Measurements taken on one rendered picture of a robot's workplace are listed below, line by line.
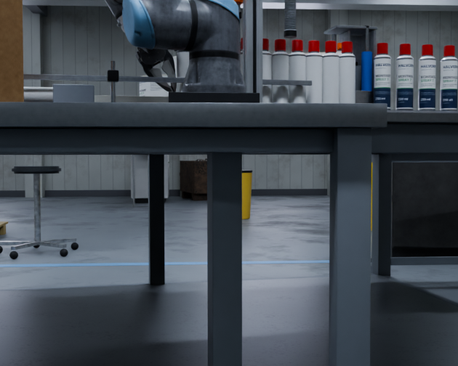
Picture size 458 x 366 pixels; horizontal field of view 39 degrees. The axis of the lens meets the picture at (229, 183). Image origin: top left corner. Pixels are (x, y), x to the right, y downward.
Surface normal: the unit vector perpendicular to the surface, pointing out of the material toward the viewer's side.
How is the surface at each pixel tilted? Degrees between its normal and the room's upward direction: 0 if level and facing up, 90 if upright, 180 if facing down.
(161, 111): 90
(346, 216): 90
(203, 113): 90
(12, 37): 90
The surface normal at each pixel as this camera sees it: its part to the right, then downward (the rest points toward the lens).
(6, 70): 0.39, 0.04
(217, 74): 0.17, -0.27
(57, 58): 0.07, 0.04
